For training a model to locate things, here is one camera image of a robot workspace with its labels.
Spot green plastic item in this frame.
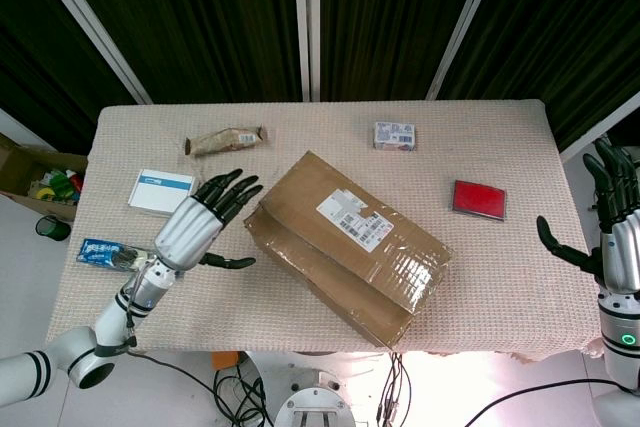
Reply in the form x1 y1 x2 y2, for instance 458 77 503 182
47 170 76 196

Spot dark green mesh cup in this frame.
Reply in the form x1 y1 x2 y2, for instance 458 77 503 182
34 215 72 242

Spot blue cookie package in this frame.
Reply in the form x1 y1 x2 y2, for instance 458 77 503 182
75 237 161 276

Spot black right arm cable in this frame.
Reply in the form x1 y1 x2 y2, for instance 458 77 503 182
464 378 617 427

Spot flat white blue box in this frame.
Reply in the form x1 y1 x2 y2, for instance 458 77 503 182
127 168 200 219

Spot red stamp pad case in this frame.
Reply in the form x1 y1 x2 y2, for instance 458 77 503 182
451 179 509 222

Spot black cable bundle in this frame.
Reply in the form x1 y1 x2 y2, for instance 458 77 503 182
213 352 275 427

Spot dark green curtain panel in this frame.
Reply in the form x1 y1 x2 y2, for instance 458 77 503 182
49 0 304 104
437 0 640 151
0 0 139 156
319 0 489 102

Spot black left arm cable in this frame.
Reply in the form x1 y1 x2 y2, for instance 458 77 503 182
122 266 221 398

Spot small blue white pack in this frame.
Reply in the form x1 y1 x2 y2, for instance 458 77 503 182
372 120 419 152

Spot orange block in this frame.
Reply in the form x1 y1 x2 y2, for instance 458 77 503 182
211 351 240 373

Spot large cardboard box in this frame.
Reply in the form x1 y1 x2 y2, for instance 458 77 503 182
243 149 455 350

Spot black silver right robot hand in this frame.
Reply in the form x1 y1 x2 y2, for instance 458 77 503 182
536 138 640 294

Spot white partition frame post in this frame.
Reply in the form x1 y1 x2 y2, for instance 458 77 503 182
425 0 507 101
0 107 59 154
558 91 640 164
22 0 154 106
292 0 322 102

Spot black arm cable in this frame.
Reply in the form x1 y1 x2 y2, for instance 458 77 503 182
122 266 221 398
464 378 617 427

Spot cardboard bin with items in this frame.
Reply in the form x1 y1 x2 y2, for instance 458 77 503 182
0 132 90 222

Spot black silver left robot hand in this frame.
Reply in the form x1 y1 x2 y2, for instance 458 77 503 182
152 168 265 277

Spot brown snack wrapper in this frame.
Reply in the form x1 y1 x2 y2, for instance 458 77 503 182
182 125 270 159

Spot thin brown wires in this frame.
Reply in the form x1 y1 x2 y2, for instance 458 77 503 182
375 350 412 427

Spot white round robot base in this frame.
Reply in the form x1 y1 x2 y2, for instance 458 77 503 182
272 352 359 427

